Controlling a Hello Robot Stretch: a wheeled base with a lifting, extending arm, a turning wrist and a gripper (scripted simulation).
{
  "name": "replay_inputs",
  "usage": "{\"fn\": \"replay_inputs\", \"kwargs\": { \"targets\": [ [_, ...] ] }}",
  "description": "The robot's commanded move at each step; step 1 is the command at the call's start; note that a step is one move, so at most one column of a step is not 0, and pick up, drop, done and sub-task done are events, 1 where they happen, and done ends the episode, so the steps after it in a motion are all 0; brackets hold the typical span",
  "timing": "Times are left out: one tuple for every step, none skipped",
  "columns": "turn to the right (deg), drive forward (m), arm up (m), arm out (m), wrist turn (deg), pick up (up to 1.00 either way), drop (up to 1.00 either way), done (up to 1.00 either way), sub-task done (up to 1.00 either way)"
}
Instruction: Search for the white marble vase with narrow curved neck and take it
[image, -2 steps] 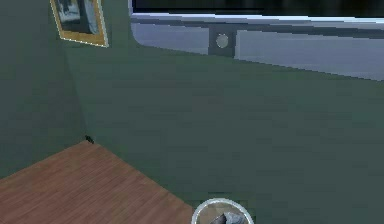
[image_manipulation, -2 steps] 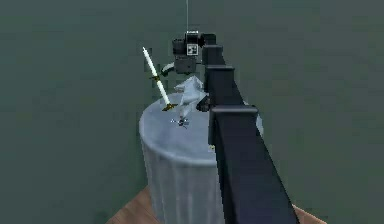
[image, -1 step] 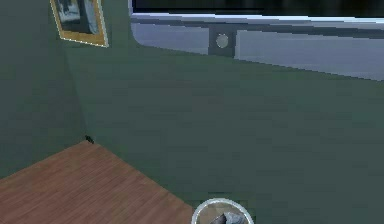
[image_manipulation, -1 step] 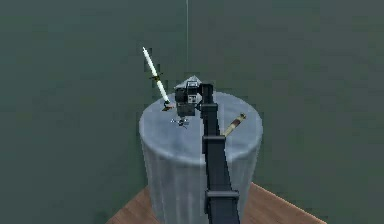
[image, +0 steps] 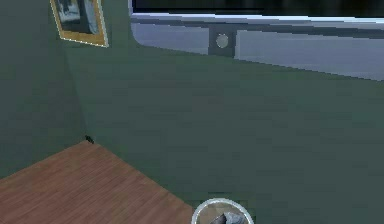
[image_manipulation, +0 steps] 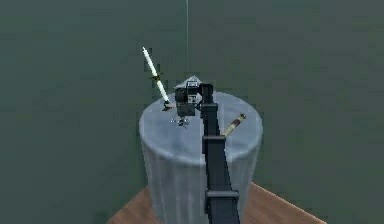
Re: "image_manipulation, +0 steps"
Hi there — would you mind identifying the grey pyramid shaped object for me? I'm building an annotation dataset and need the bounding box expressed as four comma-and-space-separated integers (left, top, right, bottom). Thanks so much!
174, 75, 203, 90

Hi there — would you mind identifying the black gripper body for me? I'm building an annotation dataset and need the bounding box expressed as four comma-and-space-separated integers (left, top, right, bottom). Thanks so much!
174, 87, 198, 118

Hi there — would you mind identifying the round table with grey cloth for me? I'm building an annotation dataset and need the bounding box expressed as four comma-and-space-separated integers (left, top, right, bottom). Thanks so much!
138, 89, 264, 224

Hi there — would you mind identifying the tan brown striped stick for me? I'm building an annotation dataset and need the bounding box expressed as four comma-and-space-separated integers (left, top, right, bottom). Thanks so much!
220, 112, 248, 138

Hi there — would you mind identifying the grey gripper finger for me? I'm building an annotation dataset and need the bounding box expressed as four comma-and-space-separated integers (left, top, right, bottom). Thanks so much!
170, 118, 191, 130

